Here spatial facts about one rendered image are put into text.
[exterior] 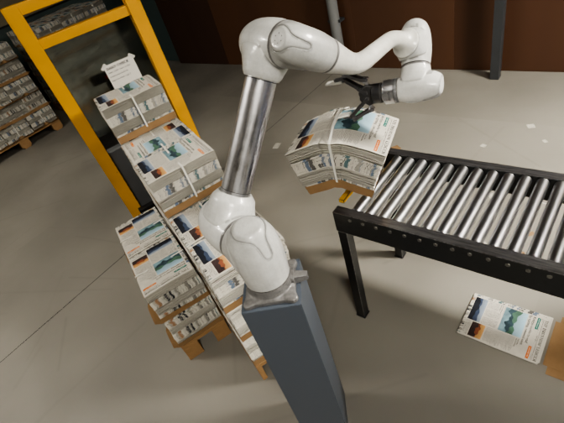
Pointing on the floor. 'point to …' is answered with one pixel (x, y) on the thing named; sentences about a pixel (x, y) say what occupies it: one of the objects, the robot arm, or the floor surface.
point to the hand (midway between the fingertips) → (332, 99)
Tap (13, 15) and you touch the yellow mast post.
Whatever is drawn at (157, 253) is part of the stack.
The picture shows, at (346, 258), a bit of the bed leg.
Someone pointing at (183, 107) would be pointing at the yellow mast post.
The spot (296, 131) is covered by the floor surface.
